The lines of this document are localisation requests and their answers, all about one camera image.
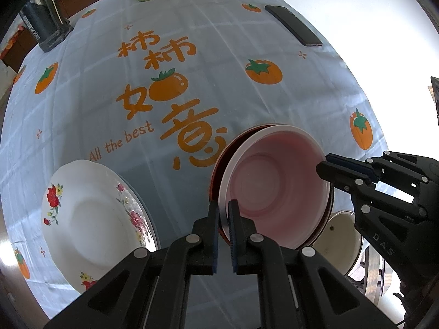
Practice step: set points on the stainless steel bowl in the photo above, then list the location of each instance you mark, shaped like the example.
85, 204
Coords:
338, 243

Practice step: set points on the persimmon print tablecloth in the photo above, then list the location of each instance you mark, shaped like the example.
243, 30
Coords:
85, 92

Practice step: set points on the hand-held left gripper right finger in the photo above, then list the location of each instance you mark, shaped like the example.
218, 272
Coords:
233, 243

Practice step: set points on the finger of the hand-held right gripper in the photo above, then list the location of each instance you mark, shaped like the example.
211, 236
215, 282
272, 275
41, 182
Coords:
334, 174
349, 165

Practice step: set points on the white plate with red flowers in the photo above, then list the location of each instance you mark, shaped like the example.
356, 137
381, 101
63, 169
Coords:
89, 226

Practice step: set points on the red bowl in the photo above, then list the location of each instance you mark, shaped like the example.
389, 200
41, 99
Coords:
216, 174

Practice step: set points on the dark chair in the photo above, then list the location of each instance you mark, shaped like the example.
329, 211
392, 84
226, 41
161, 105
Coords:
377, 274

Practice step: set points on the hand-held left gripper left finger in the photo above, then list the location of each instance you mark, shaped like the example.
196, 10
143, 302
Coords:
214, 246

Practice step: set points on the black kitchen appliance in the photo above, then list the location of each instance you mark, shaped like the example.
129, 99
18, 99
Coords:
44, 24

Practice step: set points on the pink bowl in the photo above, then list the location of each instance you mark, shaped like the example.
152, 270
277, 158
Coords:
274, 185

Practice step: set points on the black smartphone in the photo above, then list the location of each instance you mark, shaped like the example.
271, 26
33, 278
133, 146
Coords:
295, 25

